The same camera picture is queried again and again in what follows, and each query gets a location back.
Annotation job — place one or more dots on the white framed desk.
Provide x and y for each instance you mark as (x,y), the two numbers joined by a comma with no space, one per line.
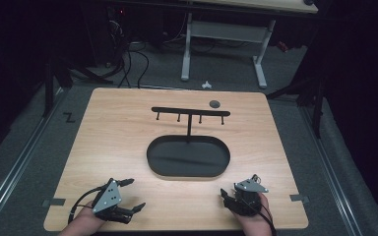
(227,32)

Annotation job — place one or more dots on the small white floor object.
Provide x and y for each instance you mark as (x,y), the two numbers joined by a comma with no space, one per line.
(206,85)

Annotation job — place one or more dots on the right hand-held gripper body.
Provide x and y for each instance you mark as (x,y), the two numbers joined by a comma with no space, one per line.
(248,196)

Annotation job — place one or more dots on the black metal stand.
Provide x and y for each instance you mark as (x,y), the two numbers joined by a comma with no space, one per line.
(49,91)
(317,108)

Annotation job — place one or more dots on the grey tape marker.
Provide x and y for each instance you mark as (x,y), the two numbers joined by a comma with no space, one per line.
(54,202)
(299,198)

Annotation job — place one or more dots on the metal floor rail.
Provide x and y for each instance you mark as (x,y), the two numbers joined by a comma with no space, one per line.
(19,167)
(333,177)

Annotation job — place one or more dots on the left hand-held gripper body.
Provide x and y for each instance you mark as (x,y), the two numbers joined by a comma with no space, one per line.
(106,199)

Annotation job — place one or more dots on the dark round table grommet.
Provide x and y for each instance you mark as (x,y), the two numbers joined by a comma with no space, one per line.
(214,104)

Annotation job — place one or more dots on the person's left hand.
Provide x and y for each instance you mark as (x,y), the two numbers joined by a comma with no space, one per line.
(87,218)

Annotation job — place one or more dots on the person's right hand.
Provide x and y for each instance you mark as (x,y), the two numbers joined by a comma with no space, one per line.
(257,220)

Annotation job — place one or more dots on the black hook stand with tray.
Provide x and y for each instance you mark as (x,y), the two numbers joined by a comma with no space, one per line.
(187,158)

